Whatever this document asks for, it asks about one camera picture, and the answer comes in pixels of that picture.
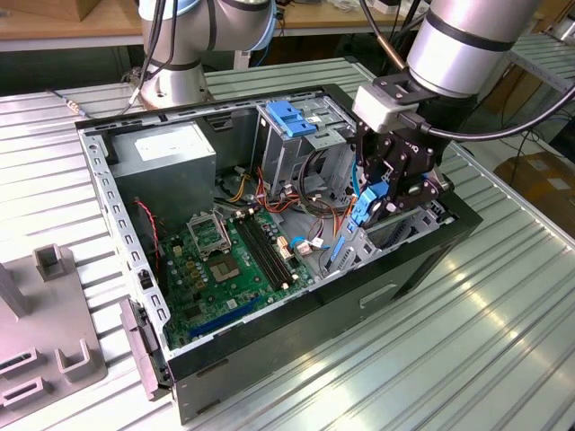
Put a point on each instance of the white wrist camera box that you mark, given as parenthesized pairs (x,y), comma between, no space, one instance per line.
(375,108)

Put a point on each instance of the hard disk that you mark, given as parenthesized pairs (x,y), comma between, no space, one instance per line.
(366,206)

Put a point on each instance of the black RAM slot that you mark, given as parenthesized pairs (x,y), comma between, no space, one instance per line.
(276,248)
(265,253)
(271,250)
(259,256)

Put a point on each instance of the blue plastic drive bracket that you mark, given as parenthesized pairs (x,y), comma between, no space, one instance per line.
(287,119)

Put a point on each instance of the brown cardboard box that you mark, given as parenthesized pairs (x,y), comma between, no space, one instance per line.
(539,184)

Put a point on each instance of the black open PC case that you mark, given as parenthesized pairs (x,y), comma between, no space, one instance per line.
(292,341)

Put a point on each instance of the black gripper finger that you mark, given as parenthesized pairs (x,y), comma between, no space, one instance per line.
(386,161)
(418,193)

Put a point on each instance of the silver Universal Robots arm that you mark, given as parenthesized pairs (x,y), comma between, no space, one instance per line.
(453,49)

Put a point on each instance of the metal disk bay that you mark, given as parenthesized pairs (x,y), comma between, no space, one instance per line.
(359,251)

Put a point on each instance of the green motherboard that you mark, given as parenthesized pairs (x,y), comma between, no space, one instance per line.
(224,296)

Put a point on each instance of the grey plastic case panel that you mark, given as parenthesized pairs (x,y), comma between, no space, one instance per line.
(139,341)

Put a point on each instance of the metal slat side table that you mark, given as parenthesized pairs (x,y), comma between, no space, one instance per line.
(552,72)

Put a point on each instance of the metal optical drive cage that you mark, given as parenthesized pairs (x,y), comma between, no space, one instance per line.
(278,152)

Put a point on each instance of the small brown box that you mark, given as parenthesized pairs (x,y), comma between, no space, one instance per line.
(85,6)

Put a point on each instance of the black stand pole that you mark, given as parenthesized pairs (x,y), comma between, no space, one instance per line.
(385,63)

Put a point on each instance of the grey power supply unit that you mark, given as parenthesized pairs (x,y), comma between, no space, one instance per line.
(166,188)

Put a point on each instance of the blue expansion slot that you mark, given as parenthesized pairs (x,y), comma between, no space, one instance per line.
(224,316)

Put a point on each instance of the wooden desk white frame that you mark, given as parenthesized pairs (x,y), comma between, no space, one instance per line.
(314,20)

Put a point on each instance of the grey parts rack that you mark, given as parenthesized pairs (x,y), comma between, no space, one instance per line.
(45,323)

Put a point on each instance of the CPU socket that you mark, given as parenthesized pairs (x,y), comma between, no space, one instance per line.
(223,271)

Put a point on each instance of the black case fan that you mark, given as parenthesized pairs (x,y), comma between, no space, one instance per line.
(143,238)

